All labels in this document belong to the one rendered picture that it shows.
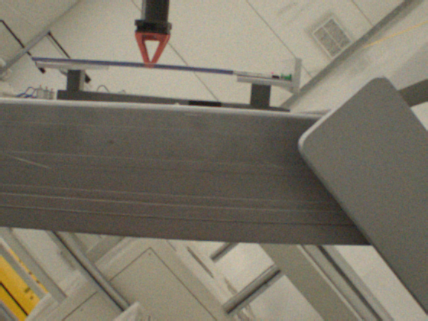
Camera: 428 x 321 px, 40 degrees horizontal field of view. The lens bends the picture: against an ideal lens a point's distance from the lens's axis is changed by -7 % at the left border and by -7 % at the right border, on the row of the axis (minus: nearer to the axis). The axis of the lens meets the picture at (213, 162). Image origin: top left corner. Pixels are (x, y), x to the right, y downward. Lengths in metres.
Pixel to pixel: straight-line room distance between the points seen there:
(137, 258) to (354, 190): 1.55
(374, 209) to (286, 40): 8.35
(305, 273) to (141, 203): 1.05
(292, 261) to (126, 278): 0.63
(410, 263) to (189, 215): 0.10
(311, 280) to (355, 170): 1.08
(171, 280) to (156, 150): 1.51
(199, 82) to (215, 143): 8.12
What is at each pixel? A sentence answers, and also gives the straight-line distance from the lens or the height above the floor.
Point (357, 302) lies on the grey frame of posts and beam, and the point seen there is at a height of 0.37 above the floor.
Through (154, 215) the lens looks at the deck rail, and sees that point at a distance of 0.29.
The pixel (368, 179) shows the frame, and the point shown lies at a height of 0.73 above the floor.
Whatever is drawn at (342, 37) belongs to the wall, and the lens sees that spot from 8.78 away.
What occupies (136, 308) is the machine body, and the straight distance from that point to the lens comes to 0.99.
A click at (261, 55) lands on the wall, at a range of 8.52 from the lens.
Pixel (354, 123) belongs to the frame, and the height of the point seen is 0.75.
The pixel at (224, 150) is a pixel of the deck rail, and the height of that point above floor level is 0.77.
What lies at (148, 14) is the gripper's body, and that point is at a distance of 1.26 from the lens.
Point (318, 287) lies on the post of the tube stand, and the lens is 1.34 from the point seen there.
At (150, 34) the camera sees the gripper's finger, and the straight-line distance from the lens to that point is 1.25.
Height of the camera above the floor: 0.79
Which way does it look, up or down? 5 degrees down
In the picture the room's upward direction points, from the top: 40 degrees counter-clockwise
